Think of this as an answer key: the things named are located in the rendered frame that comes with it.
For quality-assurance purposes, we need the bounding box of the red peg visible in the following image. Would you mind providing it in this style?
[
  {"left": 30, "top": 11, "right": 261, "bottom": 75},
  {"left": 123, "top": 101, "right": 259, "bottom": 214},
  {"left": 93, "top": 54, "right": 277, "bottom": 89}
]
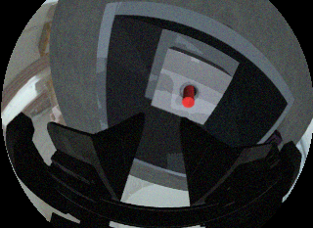
[{"left": 181, "top": 86, "right": 195, "bottom": 108}]

